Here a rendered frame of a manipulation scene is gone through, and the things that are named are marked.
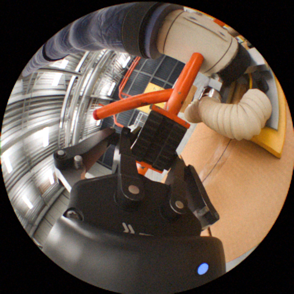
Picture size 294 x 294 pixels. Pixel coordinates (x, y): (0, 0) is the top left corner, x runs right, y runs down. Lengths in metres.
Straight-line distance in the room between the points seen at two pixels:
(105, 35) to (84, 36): 0.07
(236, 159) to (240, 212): 0.09
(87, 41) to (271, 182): 0.41
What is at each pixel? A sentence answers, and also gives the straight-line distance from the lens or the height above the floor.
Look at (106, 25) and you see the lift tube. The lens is 0.22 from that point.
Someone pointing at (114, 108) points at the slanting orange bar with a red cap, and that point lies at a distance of 0.17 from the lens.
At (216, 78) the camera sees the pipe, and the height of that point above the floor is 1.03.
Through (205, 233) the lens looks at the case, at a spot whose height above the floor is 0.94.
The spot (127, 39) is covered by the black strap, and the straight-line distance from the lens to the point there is 0.20.
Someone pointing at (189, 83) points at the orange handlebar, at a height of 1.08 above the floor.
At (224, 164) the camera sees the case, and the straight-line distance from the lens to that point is 0.21.
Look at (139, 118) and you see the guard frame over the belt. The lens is 7.41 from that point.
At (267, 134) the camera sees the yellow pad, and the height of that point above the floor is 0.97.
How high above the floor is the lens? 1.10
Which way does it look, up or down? 5 degrees down
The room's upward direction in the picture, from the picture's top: 65 degrees counter-clockwise
